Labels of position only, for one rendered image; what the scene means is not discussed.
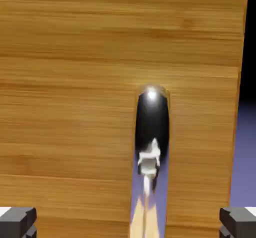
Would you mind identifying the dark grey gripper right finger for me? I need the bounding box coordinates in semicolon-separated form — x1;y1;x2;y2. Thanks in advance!
219;207;256;238

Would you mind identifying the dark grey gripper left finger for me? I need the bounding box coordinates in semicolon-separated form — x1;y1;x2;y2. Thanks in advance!
0;207;38;238

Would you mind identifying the curved shiny metal handle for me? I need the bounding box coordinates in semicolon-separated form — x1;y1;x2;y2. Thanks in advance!
129;84;171;238

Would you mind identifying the light wooden cabinet door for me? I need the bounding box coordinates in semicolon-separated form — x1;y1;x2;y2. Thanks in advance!
0;0;249;238

